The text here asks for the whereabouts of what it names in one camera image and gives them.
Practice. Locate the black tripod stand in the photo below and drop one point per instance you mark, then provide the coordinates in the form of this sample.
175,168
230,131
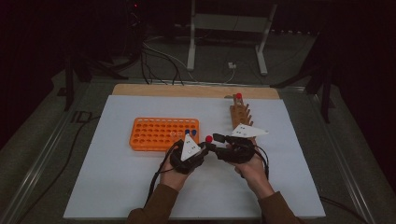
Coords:
325,87
69,77

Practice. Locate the white plug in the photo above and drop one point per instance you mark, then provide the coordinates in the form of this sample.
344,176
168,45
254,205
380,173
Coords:
231,65

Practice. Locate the red-capped test tube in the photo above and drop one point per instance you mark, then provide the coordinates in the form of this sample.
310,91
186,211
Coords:
238,95
209,138

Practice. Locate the clear-capped test tube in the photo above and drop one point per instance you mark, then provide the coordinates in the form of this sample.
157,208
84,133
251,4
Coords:
173,134
180,134

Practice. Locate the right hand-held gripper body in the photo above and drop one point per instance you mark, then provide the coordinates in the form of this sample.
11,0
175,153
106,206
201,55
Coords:
238,151

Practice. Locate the aluminium floor rail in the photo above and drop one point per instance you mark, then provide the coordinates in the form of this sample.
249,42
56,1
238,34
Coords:
34,174
342,161

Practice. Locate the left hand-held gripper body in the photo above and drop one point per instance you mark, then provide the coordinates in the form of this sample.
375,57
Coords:
183,163

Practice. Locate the grey metal stand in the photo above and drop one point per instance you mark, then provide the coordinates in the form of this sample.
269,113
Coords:
230,22

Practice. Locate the blue-capped test tube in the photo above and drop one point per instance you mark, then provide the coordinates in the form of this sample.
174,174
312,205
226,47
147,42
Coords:
186,131
194,132

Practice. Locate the dark equipment tower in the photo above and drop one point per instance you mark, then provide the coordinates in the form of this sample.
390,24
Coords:
134,28

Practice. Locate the wooden test tube rack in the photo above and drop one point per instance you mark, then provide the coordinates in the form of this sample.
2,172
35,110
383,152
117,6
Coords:
239,116

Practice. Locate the person's right hand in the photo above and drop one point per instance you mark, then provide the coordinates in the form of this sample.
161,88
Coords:
255,175

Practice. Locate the person's left hand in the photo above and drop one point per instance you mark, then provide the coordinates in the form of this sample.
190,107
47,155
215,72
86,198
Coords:
172,179

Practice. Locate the white table mat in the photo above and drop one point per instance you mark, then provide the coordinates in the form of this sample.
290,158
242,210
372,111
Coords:
118,186

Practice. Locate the orange plastic test tube rack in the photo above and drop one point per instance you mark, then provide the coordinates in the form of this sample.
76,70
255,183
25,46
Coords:
152,134

